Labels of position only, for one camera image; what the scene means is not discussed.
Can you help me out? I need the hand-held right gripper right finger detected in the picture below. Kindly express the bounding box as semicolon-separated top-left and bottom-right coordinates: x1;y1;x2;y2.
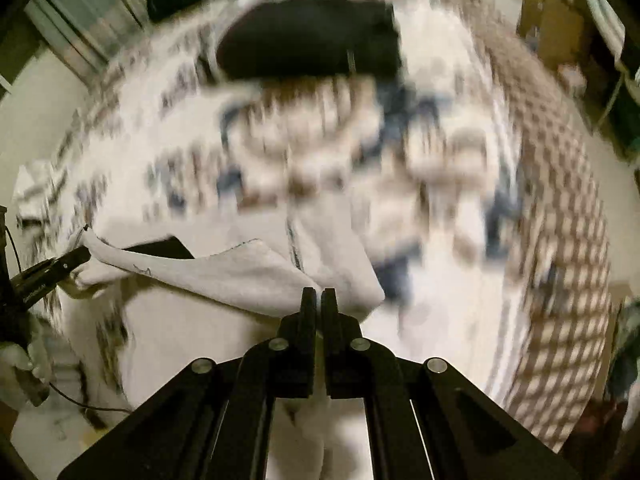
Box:
322;287;582;480

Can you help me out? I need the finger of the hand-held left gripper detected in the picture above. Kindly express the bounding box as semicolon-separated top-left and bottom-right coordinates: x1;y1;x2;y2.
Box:
10;246;93;307

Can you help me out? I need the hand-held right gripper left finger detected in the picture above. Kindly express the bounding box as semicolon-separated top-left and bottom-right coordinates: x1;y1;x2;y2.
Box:
57;287;317;480

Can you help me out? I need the light beige garment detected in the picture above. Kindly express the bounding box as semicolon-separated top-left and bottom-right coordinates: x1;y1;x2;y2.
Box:
74;230;387;322

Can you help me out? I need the black garment with white print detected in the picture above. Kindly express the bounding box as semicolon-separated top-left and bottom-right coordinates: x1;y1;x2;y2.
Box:
214;0;405;83

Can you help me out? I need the person's left hand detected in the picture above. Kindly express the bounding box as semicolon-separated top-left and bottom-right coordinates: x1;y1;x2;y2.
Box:
0;330;53;408

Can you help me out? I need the floral bed blanket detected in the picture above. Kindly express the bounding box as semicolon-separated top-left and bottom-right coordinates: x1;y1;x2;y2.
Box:
12;0;551;480

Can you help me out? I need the brown checked bed sheet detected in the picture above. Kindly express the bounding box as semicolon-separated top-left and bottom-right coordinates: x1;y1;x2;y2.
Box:
435;0;615;453

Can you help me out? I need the grey-green striped curtain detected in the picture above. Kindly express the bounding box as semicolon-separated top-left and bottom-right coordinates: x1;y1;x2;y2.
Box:
24;0;168;78

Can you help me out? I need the black cable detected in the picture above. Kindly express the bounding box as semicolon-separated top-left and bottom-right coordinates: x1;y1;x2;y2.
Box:
47;382;132;414

